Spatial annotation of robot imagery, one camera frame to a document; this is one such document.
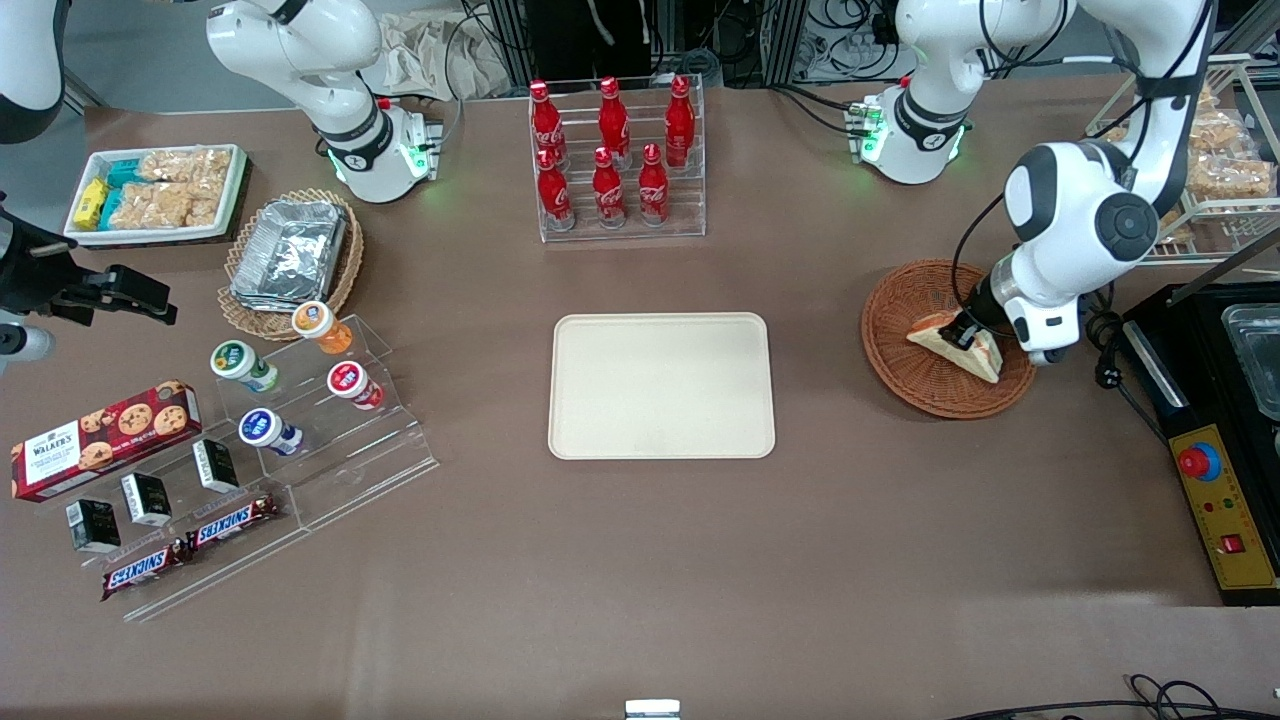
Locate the yellow snack packet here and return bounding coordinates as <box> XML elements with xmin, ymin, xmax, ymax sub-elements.
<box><xmin>74</xmin><ymin>178</ymin><xmax>110</xmax><ymax>230</ymax></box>

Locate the white wire rack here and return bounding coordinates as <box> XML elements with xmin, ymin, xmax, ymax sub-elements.
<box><xmin>1085</xmin><ymin>54</ymin><xmax>1280</xmax><ymax>266</ymax></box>

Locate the clear plastic container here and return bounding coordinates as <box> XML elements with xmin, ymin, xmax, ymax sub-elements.
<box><xmin>1221</xmin><ymin>304</ymin><xmax>1280</xmax><ymax>421</ymax></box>

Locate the beige cloth bag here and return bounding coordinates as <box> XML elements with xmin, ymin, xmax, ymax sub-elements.
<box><xmin>360</xmin><ymin>8</ymin><xmax>513</xmax><ymax>102</ymax></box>

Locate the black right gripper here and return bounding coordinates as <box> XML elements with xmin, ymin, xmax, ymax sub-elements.
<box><xmin>0</xmin><ymin>195</ymin><xmax>179</xmax><ymax>327</ymax></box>

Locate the orange lid yogurt bottle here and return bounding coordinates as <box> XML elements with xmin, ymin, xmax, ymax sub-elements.
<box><xmin>291</xmin><ymin>300</ymin><xmax>354</xmax><ymax>357</ymax></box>

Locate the clear acrylic step riser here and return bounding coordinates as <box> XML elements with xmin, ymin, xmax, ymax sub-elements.
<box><xmin>38</xmin><ymin>430</ymin><xmax>313</xmax><ymax>624</ymax></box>
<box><xmin>213</xmin><ymin>314</ymin><xmax>441</xmax><ymax>532</ymax></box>

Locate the beige plastic tray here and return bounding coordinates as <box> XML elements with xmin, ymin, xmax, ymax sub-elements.
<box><xmin>548</xmin><ymin>313</ymin><xmax>777</xmax><ymax>461</ymax></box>

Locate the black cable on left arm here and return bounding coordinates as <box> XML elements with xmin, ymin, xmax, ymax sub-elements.
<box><xmin>949</xmin><ymin>0</ymin><xmax>1217</xmax><ymax>313</ymax></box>

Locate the clear bag of rice crackers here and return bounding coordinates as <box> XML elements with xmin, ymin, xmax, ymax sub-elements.
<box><xmin>108</xmin><ymin>181</ymin><xmax>223</xmax><ymax>231</ymax></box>
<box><xmin>139</xmin><ymin>148</ymin><xmax>233</xmax><ymax>185</ymax></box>

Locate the red lid yogurt bottle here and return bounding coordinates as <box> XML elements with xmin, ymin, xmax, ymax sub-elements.
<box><xmin>326</xmin><ymin>361</ymin><xmax>386</xmax><ymax>412</ymax></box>

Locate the Snickers chocolate bar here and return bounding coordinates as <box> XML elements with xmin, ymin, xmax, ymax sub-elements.
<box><xmin>185</xmin><ymin>494</ymin><xmax>282</xmax><ymax>554</ymax></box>
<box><xmin>99</xmin><ymin>540</ymin><xmax>192</xmax><ymax>602</ymax></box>

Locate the triangular sandwich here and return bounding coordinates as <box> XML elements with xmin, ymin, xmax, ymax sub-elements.
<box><xmin>906</xmin><ymin>312</ymin><xmax>1005</xmax><ymax>385</ymax></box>

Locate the green lid yogurt bottle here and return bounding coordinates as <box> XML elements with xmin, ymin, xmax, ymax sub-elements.
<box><xmin>209</xmin><ymin>340</ymin><xmax>282</xmax><ymax>394</ymax></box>

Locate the light woven wicker basket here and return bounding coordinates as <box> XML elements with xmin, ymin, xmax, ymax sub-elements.
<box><xmin>218</xmin><ymin>188</ymin><xmax>365</xmax><ymax>343</ymax></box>

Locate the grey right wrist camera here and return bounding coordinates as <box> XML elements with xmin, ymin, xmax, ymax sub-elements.
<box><xmin>0</xmin><ymin>322</ymin><xmax>54</xmax><ymax>377</ymax></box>

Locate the yellow emergency stop control box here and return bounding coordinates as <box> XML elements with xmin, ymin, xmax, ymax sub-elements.
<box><xmin>1168</xmin><ymin>424</ymin><xmax>1280</xmax><ymax>594</ymax></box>

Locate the red Walkers cookie box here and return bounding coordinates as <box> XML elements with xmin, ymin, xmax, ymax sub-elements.
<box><xmin>10</xmin><ymin>380</ymin><xmax>203</xmax><ymax>503</ymax></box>

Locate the black machine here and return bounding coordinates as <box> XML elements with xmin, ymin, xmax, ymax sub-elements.
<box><xmin>1120</xmin><ymin>232</ymin><xmax>1280</xmax><ymax>607</ymax></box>

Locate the small black box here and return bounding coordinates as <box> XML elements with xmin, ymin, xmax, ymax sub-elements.
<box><xmin>65</xmin><ymin>498</ymin><xmax>123</xmax><ymax>555</ymax></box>
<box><xmin>119</xmin><ymin>472</ymin><xmax>174</xmax><ymax>528</ymax></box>
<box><xmin>191</xmin><ymin>438</ymin><xmax>241</xmax><ymax>494</ymax></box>

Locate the clear acrylic bottle rack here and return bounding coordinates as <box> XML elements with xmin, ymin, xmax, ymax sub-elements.
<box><xmin>529</xmin><ymin>74</ymin><xmax>707</xmax><ymax>244</ymax></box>

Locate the stack of foil containers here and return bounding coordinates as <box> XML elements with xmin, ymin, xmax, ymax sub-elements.
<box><xmin>229</xmin><ymin>199</ymin><xmax>349</xmax><ymax>312</ymax></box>

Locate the round brown wicker basket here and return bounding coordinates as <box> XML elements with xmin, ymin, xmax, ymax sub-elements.
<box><xmin>861</xmin><ymin>259</ymin><xmax>1039</xmax><ymax>420</ymax></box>

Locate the black floor cable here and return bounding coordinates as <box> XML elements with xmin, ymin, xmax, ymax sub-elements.
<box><xmin>945</xmin><ymin>674</ymin><xmax>1280</xmax><ymax>720</ymax></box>

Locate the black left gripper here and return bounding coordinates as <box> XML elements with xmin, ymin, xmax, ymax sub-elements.
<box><xmin>944</xmin><ymin>266</ymin><xmax>1015</xmax><ymax>353</ymax></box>

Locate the red cola bottle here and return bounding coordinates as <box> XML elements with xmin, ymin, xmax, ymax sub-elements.
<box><xmin>598</xmin><ymin>77</ymin><xmax>631</xmax><ymax>161</ymax></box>
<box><xmin>537</xmin><ymin>148</ymin><xmax>576</xmax><ymax>232</ymax></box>
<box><xmin>529</xmin><ymin>80</ymin><xmax>567</xmax><ymax>167</ymax></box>
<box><xmin>592</xmin><ymin>147</ymin><xmax>627</xmax><ymax>230</ymax></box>
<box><xmin>638</xmin><ymin>143</ymin><xmax>670</xmax><ymax>227</ymax></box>
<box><xmin>664</xmin><ymin>75</ymin><xmax>696</xmax><ymax>168</ymax></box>

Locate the blue lid yogurt bottle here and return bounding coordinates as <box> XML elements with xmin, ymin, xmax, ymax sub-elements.
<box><xmin>237</xmin><ymin>408</ymin><xmax>305</xmax><ymax>458</ymax></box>

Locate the white rectangular snack tray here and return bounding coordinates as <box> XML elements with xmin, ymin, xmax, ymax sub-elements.
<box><xmin>63</xmin><ymin>144</ymin><xmax>251</xmax><ymax>248</ymax></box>

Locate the black power cable with plug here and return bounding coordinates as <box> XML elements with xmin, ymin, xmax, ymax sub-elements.
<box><xmin>1085</xmin><ymin>285</ymin><xmax>1171</xmax><ymax>443</ymax></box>

